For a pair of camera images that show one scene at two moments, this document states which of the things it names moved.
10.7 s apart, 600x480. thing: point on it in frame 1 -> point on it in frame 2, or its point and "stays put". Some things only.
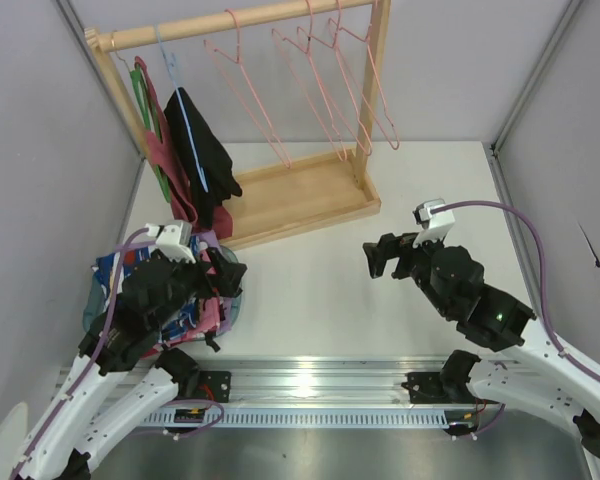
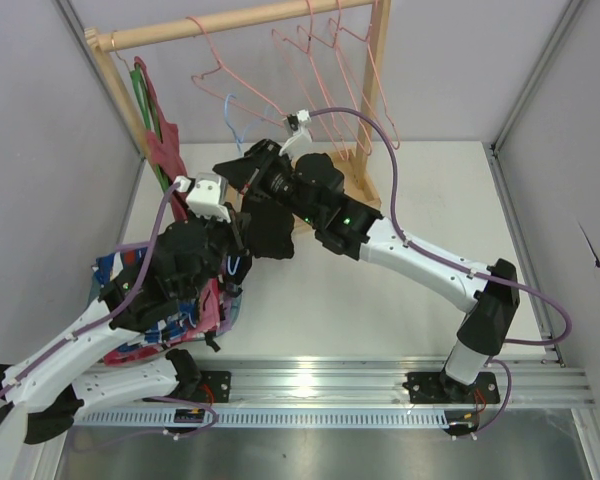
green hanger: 152,121 stays put
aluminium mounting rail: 343,383 stays put
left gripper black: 208,273 -> 237,228
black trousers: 214,154 -> 269,222
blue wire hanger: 173,65 -> 239,142
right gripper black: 400,256 -> 260,166
